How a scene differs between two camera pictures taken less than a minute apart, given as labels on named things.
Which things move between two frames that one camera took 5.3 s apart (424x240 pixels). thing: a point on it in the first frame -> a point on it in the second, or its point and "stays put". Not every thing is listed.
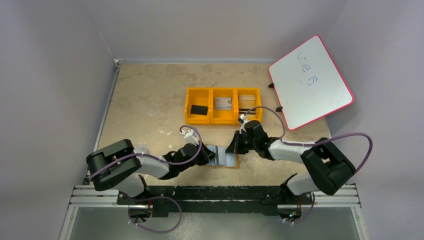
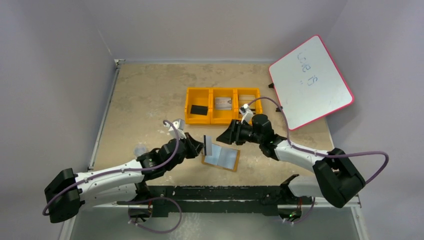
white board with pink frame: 308,84 stays put
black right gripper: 241,142 -> 235,131
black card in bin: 198,109 stays put
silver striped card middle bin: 223,103 stays put
